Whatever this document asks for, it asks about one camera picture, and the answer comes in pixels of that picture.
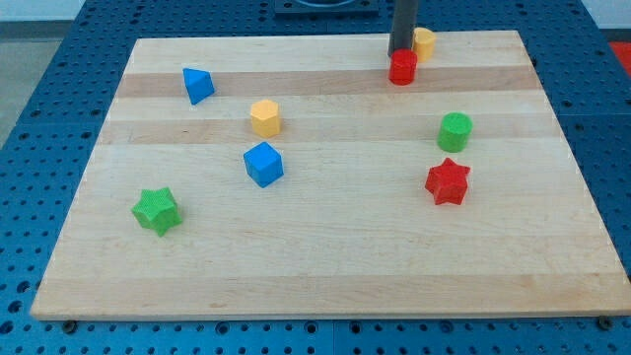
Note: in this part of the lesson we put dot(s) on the yellow block behind pole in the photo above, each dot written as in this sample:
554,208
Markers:
423,43

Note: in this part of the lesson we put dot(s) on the blue cube block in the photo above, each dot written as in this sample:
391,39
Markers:
263,164

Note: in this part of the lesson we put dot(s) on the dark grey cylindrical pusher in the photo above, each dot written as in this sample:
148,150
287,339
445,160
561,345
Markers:
402,26

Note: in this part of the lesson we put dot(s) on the green cylinder block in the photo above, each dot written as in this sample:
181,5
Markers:
454,132

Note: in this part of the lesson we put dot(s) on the green star block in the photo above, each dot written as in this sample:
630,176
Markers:
157,210

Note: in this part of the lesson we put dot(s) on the wooden board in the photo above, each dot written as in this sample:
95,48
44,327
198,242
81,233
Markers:
349,231

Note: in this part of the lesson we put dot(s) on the yellow hexagon block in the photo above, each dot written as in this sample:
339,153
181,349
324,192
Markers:
265,118

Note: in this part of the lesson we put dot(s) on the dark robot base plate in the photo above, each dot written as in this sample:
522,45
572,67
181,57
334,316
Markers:
325,7

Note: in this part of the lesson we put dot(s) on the blue triangle block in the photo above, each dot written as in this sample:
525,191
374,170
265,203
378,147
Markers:
198,84

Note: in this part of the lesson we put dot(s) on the red cylinder block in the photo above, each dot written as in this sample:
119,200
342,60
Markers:
402,67

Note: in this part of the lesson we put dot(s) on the red star block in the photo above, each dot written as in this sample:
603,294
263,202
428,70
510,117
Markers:
447,182

